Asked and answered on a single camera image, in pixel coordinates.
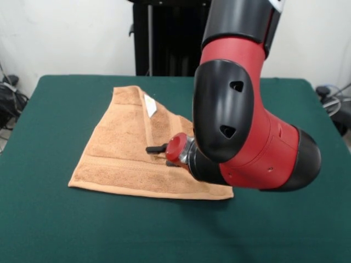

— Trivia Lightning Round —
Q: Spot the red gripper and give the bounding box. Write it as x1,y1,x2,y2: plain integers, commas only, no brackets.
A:
145,132,193,173

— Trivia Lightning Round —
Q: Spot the black device with cables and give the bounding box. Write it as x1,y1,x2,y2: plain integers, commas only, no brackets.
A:
0,74,30,131
314,83,351,136

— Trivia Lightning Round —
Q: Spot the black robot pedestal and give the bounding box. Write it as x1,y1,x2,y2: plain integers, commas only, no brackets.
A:
127,0,213,77

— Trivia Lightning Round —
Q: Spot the tan terry towel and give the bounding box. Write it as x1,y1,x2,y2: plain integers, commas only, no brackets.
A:
67,85,235,201

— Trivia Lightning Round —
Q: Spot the dark green table cloth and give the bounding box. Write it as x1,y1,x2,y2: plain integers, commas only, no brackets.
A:
0,74,351,263

